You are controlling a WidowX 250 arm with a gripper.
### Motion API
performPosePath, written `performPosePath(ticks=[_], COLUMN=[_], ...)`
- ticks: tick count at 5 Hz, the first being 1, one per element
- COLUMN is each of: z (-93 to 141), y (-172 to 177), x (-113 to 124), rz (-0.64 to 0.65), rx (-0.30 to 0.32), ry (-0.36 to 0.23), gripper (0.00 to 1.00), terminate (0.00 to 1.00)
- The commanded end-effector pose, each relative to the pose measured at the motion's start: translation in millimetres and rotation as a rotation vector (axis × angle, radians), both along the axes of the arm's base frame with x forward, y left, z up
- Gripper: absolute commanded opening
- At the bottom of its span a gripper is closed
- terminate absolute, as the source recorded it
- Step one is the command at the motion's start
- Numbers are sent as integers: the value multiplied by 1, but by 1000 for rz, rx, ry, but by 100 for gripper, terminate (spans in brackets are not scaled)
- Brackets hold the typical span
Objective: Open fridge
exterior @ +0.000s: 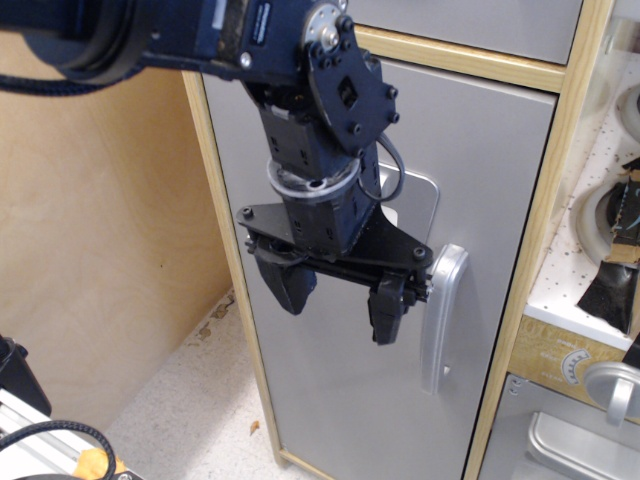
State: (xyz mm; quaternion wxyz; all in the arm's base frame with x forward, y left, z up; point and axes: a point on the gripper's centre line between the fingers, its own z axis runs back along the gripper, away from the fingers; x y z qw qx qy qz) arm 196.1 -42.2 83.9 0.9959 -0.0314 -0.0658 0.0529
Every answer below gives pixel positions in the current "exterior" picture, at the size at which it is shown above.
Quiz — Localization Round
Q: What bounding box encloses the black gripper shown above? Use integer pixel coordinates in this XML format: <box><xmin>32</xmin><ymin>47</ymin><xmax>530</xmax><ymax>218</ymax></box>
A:
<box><xmin>236</xmin><ymin>164</ymin><xmax>433</xmax><ymax>345</ymax></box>

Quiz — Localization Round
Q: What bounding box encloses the silver fridge door handle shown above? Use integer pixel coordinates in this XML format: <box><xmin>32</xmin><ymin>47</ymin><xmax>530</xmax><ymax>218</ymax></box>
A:
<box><xmin>420</xmin><ymin>243</ymin><xmax>469</xmax><ymax>395</ymax></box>

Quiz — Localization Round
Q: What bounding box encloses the grey toy fridge door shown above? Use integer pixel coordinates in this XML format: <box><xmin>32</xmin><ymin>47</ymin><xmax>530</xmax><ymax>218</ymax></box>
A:
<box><xmin>204</xmin><ymin>60</ymin><xmax>557</xmax><ymax>479</ymax></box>

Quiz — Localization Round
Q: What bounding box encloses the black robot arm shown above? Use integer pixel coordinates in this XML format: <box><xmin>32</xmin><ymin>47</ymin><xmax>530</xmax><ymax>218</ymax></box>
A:
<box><xmin>1</xmin><ymin>1</ymin><xmax>433</xmax><ymax>345</ymax></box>

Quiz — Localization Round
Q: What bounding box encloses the silver ice dispenser panel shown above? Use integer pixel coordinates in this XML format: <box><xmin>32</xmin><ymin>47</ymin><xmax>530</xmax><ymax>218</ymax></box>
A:
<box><xmin>381</xmin><ymin>171</ymin><xmax>440</xmax><ymax>243</ymax></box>

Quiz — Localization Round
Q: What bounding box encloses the grey oven door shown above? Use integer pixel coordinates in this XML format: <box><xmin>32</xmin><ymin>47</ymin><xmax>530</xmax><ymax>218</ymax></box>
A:
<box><xmin>479</xmin><ymin>374</ymin><xmax>639</xmax><ymax>480</ymax></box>

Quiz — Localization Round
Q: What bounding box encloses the silver oven knob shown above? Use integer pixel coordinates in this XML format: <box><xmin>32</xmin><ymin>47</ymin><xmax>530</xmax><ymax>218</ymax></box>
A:
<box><xmin>584</xmin><ymin>362</ymin><xmax>639</xmax><ymax>427</ymax></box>

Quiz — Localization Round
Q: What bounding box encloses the orange tape piece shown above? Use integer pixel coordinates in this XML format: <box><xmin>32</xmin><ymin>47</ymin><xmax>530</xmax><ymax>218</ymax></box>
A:
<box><xmin>72</xmin><ymin>448</ymin><xmax>109</xmax><ymax>480</ymax></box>

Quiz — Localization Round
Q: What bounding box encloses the white speckled stove top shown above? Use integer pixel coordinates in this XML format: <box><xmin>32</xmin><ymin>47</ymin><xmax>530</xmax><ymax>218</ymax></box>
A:
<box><xmin>524</xmin><ymin>1</ymin><xmax>639</xmax><ymax>350</ymax></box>

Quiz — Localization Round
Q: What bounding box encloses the grey upper freezer door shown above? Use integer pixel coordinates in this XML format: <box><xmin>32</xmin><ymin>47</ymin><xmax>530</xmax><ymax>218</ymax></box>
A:
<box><xmin>347</xmin><ymin>0</ymin><xmax>582</xmax><ymax>64</ymax></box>

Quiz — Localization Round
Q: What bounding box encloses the grey gripper wire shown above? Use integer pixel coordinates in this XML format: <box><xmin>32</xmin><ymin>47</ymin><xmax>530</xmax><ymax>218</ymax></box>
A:
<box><xmin>360</xmin><ymin>133</ymin><xmax>406</xmax><ymax>204</ymax></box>

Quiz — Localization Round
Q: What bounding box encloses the wooden toy kitchen frame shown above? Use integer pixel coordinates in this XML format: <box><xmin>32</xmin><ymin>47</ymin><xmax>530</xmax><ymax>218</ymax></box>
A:
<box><xmin>184</xmin><ymin>1</ymin><xmax>614</xmax><ymax>479</ymax></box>

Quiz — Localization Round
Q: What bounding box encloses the silver oven door handle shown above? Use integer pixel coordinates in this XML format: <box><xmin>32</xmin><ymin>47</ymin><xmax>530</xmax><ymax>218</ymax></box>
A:
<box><xmin>527</xmin><ymin>412</ymin><xmax>639</xmax><ymax>479</ymax></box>

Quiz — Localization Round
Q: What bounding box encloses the black braided cable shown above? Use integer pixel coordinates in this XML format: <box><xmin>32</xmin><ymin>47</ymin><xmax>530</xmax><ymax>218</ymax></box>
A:
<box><xmin>0</xmin><ymin>418</ymin><xmax>118</xmax><ymax>480</ymax></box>

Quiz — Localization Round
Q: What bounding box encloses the aluminium extrusion rail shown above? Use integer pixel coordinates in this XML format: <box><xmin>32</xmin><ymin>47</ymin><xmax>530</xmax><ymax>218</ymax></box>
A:
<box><xmin>0</xmin><ymin>387</ymin><xmax>136</xmax><ymax>480</ymax></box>

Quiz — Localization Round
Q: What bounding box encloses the black box on rail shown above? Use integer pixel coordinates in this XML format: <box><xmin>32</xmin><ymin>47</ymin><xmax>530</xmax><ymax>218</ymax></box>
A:
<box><xmin>1</xmin><ymin>337</ymin><xmax>52</xmax><ymax>416</ymax></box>

